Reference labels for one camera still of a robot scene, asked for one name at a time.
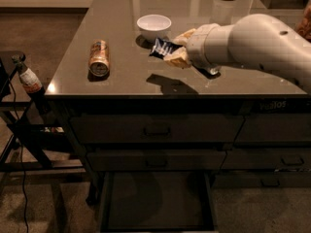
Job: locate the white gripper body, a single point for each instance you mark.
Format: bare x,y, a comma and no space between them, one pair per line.
196,47

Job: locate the silver blue energy can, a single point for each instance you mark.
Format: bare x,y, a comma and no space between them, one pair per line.
213,70

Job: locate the orange soda can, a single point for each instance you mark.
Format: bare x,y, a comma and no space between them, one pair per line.
98,63

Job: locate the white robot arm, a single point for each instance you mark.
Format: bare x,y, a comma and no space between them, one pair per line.
255,41

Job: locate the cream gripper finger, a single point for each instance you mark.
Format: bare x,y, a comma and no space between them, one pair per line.
183,38
178,58

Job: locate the white ceramic bowl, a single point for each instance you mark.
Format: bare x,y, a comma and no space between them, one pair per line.
154,26

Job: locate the top right drawer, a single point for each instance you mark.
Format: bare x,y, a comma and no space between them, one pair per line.
275,130

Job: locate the black side table frame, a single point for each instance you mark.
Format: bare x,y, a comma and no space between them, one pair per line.
51,149

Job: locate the middle right drawer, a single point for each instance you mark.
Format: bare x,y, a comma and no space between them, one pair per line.
253,159

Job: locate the dark cabinet counter unit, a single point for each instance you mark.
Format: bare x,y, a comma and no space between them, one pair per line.
140,84

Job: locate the dark blue rxbar wrapper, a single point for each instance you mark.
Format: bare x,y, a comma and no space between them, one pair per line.
162,47

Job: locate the open bottom drawer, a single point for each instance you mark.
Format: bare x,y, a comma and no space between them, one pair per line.
156,202

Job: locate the dark soda bottle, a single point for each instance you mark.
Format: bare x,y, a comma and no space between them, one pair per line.
32,85

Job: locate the top left drawer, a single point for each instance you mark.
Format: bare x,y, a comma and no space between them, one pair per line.
104,129

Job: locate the middle left drawer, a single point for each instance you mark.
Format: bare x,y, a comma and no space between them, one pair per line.
147,160

